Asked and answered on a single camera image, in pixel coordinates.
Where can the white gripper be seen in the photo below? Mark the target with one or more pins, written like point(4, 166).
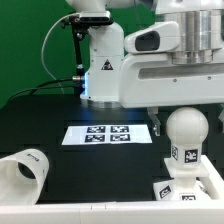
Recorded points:
point(166, 66)

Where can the white lamp bulb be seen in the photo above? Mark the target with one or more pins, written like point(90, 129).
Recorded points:
point(187, 128)

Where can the white lamp base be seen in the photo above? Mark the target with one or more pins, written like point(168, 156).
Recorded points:
point(184, 185)

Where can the white lamp shade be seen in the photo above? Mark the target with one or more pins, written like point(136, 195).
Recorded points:
point(22, 177)

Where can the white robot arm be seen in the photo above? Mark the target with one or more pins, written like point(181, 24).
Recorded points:
point(107, 50)

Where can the white marker sheet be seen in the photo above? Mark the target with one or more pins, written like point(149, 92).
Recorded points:
point(106, 134)

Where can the white frame wall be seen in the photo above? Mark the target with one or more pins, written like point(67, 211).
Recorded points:
point(150, 212)

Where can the black camera pole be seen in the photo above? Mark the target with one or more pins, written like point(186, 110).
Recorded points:
point(78, 46)

